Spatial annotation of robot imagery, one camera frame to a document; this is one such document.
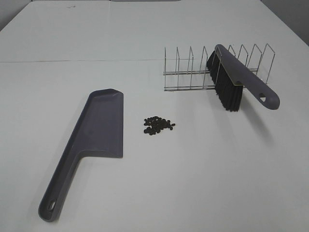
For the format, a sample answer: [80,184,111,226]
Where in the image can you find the chrome wire dish rack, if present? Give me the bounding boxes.
[163,43,276,91]

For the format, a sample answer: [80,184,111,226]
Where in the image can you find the grey plastic dustpan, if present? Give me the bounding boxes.
[38,88,124,222]

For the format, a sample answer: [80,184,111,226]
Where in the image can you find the pile of coffee beans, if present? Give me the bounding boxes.
[143,116,176,135]

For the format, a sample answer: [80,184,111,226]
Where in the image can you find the grey hand brush black bristles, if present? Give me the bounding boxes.
[206,44,280,112]

